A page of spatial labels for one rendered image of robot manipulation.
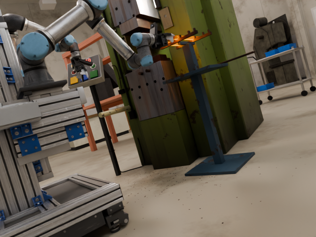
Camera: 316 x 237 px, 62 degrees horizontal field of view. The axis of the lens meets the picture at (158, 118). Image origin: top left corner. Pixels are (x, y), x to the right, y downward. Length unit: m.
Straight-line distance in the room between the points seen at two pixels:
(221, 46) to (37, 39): 1.81
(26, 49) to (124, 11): 1.36
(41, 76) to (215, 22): 1.81
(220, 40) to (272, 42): 6.76
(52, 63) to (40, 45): 9.08
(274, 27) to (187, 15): 7.27
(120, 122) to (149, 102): 5.75
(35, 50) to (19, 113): 0.29
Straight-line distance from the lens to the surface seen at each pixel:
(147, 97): 2.31
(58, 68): 10.41
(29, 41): 1.36
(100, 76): 2.50
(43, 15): 11.03
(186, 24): 2.36
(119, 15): 2.57
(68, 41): 2.17
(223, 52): 2.69
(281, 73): 9.35
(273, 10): 10.84
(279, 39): 9.54
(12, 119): 1.28
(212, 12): 2.77
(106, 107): 6.15
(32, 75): 1.46
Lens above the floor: 0.56
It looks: 3 degrees down
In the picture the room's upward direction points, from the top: 16 degrees counter-clockwise
